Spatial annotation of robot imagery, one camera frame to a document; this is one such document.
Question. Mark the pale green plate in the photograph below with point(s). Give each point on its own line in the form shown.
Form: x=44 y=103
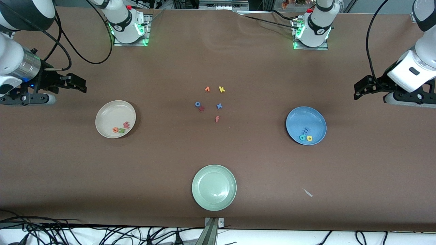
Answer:
x=214 y=188

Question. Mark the blue foam letter m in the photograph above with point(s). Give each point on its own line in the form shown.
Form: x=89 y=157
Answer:
x=305 y=130

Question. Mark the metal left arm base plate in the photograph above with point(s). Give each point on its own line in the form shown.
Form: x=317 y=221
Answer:
x=306 y=48

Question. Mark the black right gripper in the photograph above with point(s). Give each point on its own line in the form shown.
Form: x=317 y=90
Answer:
x=48 y=80

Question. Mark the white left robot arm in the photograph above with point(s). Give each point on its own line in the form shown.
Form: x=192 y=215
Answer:
x=425 y=47

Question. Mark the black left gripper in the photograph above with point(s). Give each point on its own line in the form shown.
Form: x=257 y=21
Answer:
x=378 y=82

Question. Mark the blue plate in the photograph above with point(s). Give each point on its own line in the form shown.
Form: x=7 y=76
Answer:
x=306 y=119

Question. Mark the orange dried plant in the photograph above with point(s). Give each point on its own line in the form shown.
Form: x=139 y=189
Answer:
x=284 y=3

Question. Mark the small white paper scrap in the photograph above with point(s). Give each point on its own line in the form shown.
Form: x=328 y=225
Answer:
x=308 y=193

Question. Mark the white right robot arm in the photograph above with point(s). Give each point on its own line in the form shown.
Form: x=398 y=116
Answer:
x=10 y=54

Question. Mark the beige brown plate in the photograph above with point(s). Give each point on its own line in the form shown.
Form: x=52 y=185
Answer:
x=109 y=115

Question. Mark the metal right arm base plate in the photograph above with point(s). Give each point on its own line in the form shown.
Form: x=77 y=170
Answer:
x=119 y=43

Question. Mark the brown table cover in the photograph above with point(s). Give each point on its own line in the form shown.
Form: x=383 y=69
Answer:
x=218 y=61

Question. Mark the aluminium frame beam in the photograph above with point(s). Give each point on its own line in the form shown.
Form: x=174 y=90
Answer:
x=221 y=5

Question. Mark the red foam letter w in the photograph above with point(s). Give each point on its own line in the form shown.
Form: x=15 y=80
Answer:
x=126 y=125

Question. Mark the metal table edge bracket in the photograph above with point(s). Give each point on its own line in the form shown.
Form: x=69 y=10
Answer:
x=211 y=234

